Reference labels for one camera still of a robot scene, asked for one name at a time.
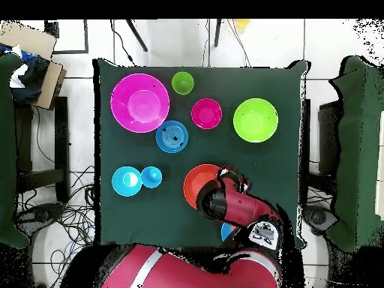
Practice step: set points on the orange-red bowl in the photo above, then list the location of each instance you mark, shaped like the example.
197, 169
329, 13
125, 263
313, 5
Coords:
195, 183

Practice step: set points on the large blue bowl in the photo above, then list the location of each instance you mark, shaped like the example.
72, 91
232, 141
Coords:
225, 232

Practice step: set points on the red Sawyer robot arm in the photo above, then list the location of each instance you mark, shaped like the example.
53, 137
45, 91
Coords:
240, 207

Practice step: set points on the blue flat-bottomed bowl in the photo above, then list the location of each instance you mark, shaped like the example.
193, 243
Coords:
172, 136

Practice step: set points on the blue cup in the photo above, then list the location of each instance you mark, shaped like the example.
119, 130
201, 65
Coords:
151, 177

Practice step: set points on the small pink-red bowl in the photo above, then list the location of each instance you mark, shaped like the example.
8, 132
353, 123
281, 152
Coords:
206, 113

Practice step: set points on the green bowl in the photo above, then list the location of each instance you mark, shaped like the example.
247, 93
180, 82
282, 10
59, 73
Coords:
255, 120

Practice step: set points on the small light blue ribbed bowl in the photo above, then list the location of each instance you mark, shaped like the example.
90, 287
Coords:
120, 183

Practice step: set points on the large pink bowl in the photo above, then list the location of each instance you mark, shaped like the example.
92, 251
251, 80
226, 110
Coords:
139, 103

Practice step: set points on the green cup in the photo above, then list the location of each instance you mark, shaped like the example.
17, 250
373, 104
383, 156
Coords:
182, 83

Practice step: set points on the dark green tablecloth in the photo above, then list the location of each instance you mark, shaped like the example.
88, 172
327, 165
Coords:
135, 216

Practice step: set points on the black stand leg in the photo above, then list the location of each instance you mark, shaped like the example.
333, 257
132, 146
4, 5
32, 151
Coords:
136, 35
217, 33

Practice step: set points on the black box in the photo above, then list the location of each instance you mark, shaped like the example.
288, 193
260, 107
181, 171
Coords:
328, 135

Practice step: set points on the yellow object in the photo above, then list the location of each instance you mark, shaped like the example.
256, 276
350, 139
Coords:
241, 24

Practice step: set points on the green-clothed side table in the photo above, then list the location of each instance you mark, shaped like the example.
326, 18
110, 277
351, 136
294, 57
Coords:
6, 150
357, 150

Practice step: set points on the dark clothing bundle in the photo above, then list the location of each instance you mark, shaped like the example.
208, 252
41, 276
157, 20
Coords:
30, 78

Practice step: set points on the white panel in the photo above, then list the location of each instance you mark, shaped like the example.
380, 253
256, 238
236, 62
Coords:
381, 165

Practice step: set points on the cardboard box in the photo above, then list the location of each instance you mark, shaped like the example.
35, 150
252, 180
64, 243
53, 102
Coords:
27, 36

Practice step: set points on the black stool frame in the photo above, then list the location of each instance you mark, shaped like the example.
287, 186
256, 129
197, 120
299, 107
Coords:
61, 135

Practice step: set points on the black pedestal foot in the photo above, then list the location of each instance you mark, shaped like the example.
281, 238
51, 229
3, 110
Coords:
42, 213
318, 218

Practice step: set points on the black floor frame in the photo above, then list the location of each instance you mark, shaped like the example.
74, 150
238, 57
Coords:
86, 36

